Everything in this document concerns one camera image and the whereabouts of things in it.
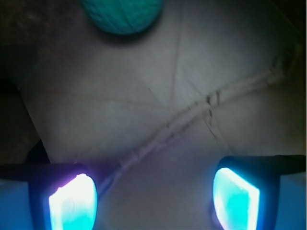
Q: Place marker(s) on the green textured ball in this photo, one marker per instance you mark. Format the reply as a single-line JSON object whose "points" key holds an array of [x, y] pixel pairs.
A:
{"points": [[122, 17]]}

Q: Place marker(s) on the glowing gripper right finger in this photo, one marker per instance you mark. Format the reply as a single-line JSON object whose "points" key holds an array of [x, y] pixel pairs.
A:
{"points": [[261, 193]]}

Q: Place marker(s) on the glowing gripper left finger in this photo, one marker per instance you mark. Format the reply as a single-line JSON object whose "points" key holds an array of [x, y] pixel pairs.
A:
{"points": [[60, 196]]}

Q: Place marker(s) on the brown paper bag liner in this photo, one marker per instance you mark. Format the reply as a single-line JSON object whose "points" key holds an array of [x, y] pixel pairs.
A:
{"points": [[151, 115]]}

